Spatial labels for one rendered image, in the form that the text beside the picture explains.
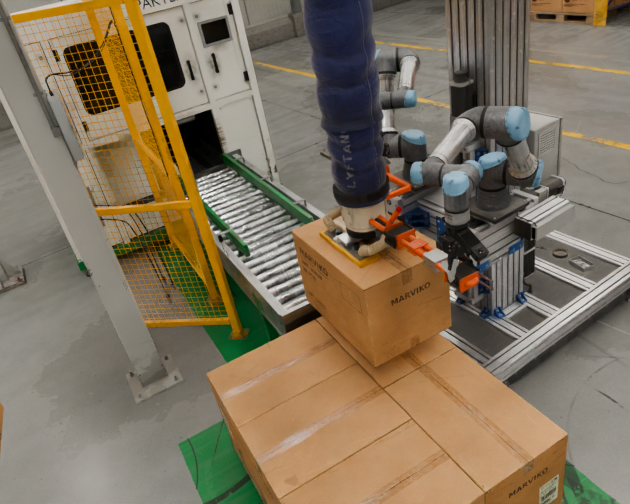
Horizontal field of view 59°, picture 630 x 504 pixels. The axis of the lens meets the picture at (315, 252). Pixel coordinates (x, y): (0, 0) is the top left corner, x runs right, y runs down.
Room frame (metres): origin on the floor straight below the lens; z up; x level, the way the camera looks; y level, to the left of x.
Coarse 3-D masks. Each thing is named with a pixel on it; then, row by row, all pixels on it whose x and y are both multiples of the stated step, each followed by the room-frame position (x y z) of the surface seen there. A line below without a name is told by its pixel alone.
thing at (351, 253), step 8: (320, 232) 2.10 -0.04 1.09; (328, 232) 2.08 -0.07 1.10; (336, 232) 2.03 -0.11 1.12; (344, 232) 2.05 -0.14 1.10; (328, 240) 2.03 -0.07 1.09; (336, 240) 2.00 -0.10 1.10; (336, 248) 1.97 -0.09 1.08; (344, 248) 1.93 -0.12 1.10; (352, 248) 1.92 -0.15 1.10; (352, 256) 1.86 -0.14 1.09; (360, 256) 1.85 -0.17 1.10; (368, 256) 1.84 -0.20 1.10; (376, 256) 1.83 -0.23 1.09; (360, 264) 1.80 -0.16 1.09; (368, 264) 1.81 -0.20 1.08
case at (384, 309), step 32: (320, 224) 2.21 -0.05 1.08; (320, 256) 1.96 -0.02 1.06; (384, 256) 1.85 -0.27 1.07; (416, 256) 1.80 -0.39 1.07; (320, 288) 2.02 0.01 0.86; (352, 288) 1.74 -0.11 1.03; (384, 288) 1.69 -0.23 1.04; (416, 288) 1.75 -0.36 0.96; (448, 288) 1.81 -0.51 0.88; (352, 320) 1.78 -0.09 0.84; (384, 320) 1.68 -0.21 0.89; (416, 320) 1.74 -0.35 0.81; (448, 320) 1.80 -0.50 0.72; (384, 352) 1.67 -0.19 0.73
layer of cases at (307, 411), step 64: (320, 320) 2.20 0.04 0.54; (256, 384) 1.84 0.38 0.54; (320, 384) 1.76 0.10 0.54; (384, 384) 1.68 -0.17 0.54; (448, 384) 1.61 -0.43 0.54; (256, 448) 1.49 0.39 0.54; (320, 448) 1.43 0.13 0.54; (384, 448) 1.37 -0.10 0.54; (448, 448) 1.31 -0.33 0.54; (512, 448) 1.26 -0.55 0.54
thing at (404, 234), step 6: (402, 222) 1.82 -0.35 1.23; (384, 228) 1.80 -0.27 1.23; (390, 228) 1.80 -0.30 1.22; (396, 228) 1.80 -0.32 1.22; (402, 228) 1.79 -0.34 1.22; (408, 228) 1.78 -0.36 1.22; (414, 228) 1.76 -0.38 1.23; (384, 234) 1.78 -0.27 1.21; (390, 234) 1.75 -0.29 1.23; (396, 234) 1.76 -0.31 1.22; (402, 234) 1.73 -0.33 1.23; (408, 234) 1.74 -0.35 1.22; (414, 234) 1.75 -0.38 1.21; (390, 240) 1.76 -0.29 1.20; (396, 240) 1.72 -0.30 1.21; (408, 240) 1.74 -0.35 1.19; (402, 246) 1.73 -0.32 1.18
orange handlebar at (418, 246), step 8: (392, 176) 2.26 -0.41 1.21; (400, 184) 2.19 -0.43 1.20; (408, 184) 2.15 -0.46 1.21; (392, 192) 2.11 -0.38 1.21; (400, 192) 2.11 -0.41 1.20; (376, 224) 1.87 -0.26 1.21; (400, 240) 1.72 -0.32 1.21; (416, 240) 1.69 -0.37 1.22; (424, 240) 1.68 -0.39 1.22; (408, 248) 1.67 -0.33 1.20; (416, 248) 1.64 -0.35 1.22; (424, 248) 1.65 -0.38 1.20; (432, 248) 1.63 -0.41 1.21; (440, 264) 1.52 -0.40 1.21; (472, 280) 1.40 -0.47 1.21
